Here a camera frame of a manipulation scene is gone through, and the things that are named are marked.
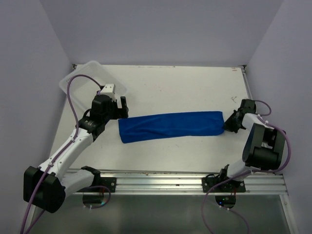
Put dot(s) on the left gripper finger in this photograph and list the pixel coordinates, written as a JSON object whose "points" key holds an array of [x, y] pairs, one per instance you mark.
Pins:
{"points": [[124, 104], [120, 113]]}

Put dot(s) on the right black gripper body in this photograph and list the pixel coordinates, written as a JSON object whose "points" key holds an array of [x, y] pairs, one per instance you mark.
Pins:
{"points": [[231, 124]]}

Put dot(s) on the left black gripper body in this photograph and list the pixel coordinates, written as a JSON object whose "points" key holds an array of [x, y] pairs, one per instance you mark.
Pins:
{"points": [[111, 114]]}

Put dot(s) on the blue towel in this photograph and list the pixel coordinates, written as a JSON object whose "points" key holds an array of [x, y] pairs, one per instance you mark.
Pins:
{"points": [[160, 126]]}

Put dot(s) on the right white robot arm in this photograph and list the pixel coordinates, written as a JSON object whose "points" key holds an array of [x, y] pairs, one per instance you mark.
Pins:
{"points": [[264, 148]]}

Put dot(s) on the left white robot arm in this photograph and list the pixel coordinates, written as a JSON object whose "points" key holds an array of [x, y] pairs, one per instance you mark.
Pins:
{"points": [[47, 186]]}

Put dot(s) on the white plastic basket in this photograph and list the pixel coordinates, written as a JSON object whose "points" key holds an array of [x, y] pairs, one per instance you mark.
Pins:
{"points": [[83, 90]]}

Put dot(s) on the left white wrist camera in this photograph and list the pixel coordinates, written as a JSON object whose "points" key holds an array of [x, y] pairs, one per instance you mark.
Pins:
{"points": [[108, 90]]}

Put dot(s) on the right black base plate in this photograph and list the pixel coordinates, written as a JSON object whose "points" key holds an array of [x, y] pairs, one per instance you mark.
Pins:
{"points": [[221, 186]]}

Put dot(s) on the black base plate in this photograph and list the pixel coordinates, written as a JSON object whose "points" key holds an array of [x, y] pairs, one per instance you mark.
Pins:
{"points": [[109, 182], [221, 186]]}

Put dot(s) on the aluminium mounting rail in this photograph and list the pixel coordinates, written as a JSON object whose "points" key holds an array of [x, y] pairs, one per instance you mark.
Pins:
{"points": [[176, 183]]}

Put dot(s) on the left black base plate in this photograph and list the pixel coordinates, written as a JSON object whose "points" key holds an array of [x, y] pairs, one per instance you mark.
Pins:
{"points": [[109, 182]]}

